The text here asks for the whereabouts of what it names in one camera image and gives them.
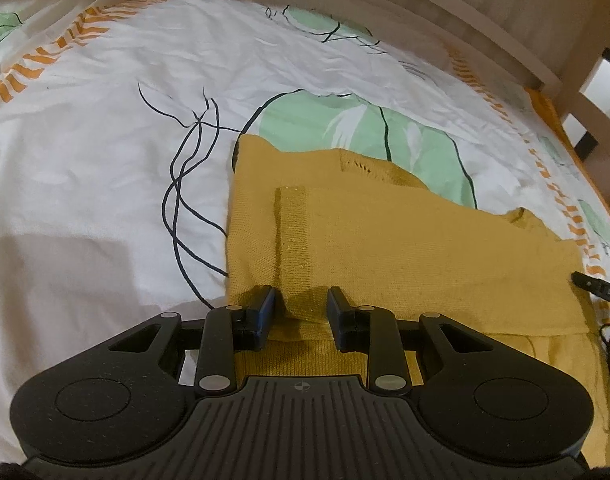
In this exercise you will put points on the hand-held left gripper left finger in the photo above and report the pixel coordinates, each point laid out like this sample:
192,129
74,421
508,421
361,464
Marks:
265,310

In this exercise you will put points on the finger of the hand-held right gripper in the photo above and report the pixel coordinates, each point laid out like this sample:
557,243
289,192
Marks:
586,281

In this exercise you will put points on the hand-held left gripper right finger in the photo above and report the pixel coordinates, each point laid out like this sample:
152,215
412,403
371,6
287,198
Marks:
335,310

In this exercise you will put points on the yellow knitted sweater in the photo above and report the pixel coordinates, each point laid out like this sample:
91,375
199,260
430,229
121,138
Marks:
410,260

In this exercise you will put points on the white printed blanket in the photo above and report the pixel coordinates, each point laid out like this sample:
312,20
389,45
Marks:
110,160

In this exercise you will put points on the wooden bed frame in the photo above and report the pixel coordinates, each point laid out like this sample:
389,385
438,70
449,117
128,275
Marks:
485,10

